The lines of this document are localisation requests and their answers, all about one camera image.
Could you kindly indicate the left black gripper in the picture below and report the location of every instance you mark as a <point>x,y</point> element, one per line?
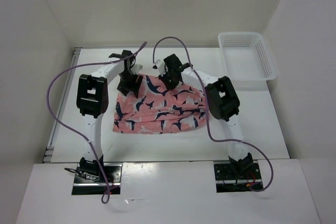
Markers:
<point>123,87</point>

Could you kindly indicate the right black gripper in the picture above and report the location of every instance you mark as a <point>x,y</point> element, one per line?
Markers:
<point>169,86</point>

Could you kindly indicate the pink shark print shorts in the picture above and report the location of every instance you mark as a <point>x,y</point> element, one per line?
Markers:
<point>158,110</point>

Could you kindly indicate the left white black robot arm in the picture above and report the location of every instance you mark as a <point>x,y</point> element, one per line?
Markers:
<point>93,100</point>

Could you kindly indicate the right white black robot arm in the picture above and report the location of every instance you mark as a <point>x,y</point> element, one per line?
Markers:
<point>222,103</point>

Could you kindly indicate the white perforated plastic basket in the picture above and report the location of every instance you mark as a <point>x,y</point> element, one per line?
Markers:
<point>246,56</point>

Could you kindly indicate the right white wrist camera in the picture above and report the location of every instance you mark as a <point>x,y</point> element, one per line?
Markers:
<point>160,66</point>

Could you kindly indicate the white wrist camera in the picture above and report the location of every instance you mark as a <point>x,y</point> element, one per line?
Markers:
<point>160,66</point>
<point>136,68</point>

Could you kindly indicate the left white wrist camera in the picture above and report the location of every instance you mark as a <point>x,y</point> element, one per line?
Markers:
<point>136,68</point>

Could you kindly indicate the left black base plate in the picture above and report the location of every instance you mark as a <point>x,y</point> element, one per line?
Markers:
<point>87,184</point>

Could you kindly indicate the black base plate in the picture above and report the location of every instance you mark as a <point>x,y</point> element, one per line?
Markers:
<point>226,181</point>
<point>87,184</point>

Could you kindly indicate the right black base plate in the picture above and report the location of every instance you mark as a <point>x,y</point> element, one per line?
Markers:
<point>226,181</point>

